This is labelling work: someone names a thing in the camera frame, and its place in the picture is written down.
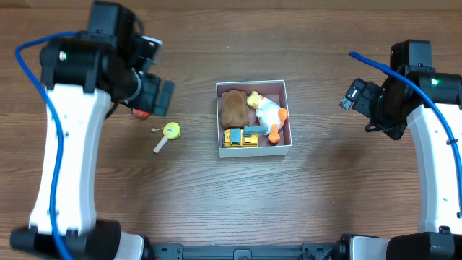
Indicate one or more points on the white box pink interior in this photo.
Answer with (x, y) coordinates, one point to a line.
(274, 90)

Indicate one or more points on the yellow wooden rattle drum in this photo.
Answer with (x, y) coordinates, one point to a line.
(170, 131)

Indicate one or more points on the brown plush bear toy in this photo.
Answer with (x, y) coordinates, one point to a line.
(234, 110)

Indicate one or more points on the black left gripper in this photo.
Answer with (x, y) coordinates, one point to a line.
(163, 97)

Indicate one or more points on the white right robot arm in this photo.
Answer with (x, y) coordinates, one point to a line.
(416, 97)

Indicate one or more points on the red grey toy ball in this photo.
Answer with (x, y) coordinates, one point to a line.
(140, 114)

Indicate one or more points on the white plush duck toy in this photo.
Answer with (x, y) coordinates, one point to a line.
(269, 114)

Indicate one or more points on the yellow toy excavator truck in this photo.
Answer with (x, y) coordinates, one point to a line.
(246, 137)

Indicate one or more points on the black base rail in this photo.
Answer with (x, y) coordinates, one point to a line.
(306, 251)

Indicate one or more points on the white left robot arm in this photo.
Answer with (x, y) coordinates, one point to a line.
(85, 76)

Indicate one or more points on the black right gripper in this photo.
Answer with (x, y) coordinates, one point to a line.
(359, 97)

